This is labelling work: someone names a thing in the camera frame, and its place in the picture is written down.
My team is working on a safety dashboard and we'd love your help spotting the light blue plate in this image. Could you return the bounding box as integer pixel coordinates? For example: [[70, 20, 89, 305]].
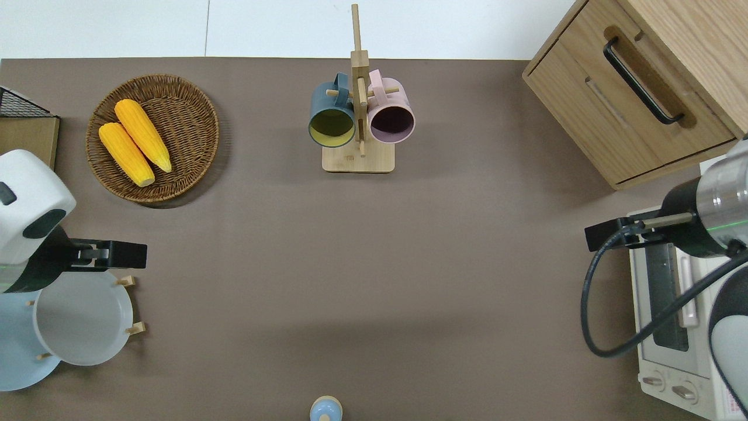
[[0, 291, 63, 392]]

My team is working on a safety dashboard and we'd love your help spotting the brown table mat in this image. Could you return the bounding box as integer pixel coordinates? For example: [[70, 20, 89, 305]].
[[0, 57, 748, 421]]

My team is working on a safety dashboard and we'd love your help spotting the gray plate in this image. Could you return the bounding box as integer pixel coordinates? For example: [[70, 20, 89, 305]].
[[32, 270, 134, 367]]

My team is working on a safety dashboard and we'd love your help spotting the wooden mug tree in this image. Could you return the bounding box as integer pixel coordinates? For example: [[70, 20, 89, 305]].
[[322, 4, 401, 174]]

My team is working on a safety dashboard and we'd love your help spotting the yellow corn cob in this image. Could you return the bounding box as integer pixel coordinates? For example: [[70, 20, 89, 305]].
[[114, 98, 174, 174], [98, 122, 157, 188]]

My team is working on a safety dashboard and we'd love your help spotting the low wooden plate rack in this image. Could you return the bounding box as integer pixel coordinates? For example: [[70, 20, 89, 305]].
[[26, 275, 147, 361]]

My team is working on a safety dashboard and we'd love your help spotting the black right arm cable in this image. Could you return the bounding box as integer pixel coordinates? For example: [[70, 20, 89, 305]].
[[580, 225, 748, 358]]

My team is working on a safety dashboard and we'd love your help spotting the wooden drawer cabinet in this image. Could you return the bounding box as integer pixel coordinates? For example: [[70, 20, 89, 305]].
[[522, 0, 748, 191]]

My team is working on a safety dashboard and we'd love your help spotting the black wire shelf basket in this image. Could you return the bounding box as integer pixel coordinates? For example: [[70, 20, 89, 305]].
[[0, 86, 61, 171]]

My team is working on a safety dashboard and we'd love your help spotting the dark blue mug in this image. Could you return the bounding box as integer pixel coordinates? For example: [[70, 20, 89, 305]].
[[308, 72, 356, 149]]

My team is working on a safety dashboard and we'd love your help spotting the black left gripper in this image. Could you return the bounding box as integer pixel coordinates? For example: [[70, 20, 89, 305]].
[[69, 239, 148, 273]]

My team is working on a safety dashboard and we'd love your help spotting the round wicker basket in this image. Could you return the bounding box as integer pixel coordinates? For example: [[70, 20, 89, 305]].
[[85, 74, 220, 203]]

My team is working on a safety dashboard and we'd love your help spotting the light blue call bell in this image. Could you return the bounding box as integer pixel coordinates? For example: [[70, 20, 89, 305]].
[[309, 396, 343, 421]]

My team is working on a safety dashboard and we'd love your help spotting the pink mug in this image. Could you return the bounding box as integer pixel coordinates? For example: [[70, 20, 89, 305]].
[[366, 69, 416, 144]]

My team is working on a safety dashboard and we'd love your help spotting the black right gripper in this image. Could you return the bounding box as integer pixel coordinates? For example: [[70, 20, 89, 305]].
[[585, 217, 647, 253]]

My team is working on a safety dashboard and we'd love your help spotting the white toaster oven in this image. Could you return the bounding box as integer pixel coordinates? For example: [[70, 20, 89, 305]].
[[627, 205, 748, 421]]

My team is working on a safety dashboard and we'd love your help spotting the black cabinet handle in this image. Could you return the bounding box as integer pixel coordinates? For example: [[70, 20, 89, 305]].
[[603, 37, 685, 126]]

